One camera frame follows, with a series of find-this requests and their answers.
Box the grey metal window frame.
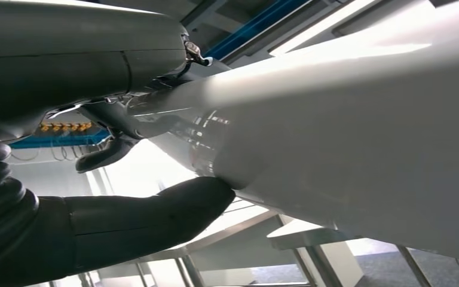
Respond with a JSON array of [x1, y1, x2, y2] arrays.
[[27, 198, 459, 287]]

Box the blue tray yellow connectors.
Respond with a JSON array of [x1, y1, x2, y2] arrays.
[[10, 120, 112, 151]]

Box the long ceiling light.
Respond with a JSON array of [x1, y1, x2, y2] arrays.
[[269, 0, 377, 56]]

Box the blue ceiling beam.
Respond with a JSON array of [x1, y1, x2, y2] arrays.
[[203, 0, 310, 60]]

